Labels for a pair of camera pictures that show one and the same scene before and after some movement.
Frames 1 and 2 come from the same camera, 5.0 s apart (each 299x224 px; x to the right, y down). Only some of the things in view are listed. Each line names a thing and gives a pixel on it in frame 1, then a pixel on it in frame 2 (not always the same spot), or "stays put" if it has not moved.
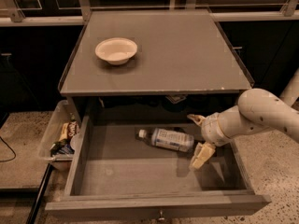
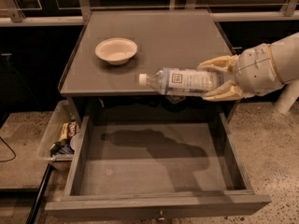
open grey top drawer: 144,170 stays put
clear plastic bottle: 167,138 -> 187,82
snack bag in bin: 69,130 stays put
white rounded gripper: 210,129 -> 256,70
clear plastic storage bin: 58,140 stays put
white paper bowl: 116,50 stays put
